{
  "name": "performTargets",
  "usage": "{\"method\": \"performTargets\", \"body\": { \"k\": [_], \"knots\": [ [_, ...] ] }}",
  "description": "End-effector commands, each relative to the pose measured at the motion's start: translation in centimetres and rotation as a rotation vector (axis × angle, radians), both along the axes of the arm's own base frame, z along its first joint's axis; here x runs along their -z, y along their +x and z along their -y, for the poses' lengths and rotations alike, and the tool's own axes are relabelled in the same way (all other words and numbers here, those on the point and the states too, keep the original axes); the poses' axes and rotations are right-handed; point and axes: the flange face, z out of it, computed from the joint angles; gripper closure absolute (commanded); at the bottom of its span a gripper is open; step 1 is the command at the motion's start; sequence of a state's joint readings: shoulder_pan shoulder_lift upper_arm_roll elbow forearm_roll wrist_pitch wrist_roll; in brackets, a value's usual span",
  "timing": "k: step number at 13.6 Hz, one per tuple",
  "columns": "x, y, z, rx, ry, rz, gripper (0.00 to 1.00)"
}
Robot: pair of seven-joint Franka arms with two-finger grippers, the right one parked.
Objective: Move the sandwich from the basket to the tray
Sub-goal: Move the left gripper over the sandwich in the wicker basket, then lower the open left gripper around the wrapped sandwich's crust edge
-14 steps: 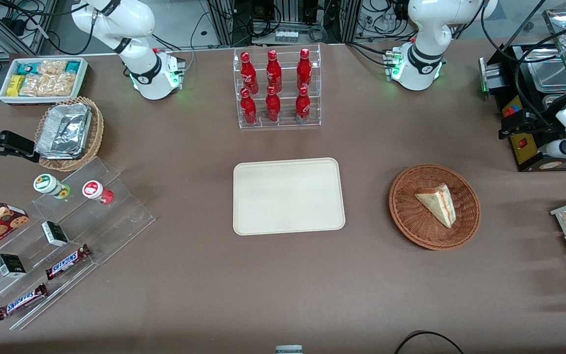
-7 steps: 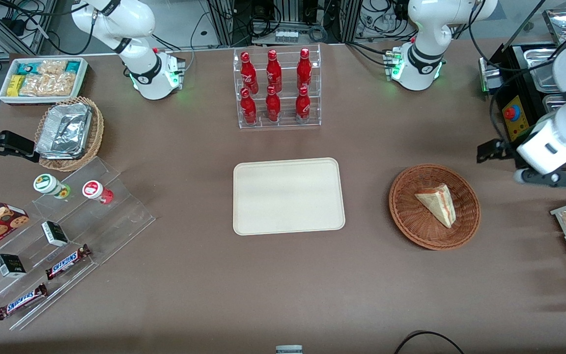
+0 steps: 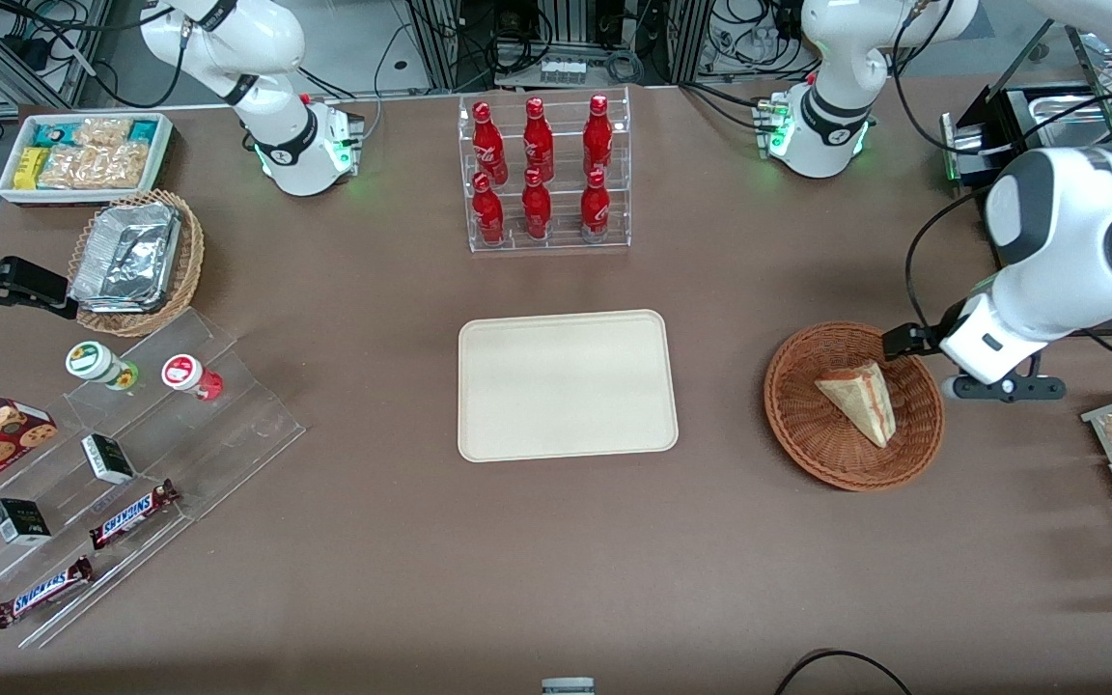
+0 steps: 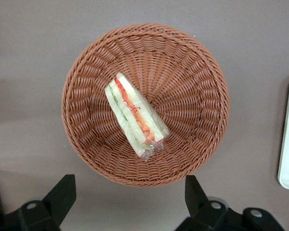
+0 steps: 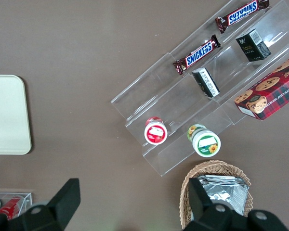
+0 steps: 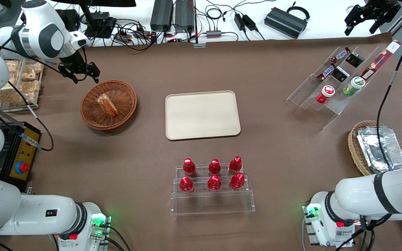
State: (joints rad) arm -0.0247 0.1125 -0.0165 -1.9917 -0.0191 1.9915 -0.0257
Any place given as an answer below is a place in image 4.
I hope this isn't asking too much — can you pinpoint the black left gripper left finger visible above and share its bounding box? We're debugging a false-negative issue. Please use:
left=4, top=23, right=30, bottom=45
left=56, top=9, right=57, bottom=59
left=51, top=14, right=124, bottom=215
left=0, top=174, right=77, bottom=231

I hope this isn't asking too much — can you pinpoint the brown round wicker basket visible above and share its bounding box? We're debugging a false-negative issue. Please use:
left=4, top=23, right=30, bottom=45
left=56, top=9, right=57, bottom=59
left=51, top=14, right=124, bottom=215
left=61, top=23, right=231, bottom=188

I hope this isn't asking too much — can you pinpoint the triangle sandwich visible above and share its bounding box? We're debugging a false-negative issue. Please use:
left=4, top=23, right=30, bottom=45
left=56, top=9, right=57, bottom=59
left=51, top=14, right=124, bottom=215
left=104, top=72, right=171, bottom=161

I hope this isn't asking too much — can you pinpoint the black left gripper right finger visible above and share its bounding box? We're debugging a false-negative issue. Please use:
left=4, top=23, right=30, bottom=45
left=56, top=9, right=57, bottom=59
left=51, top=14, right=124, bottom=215
left=175, top=175, right=285, bottom=231

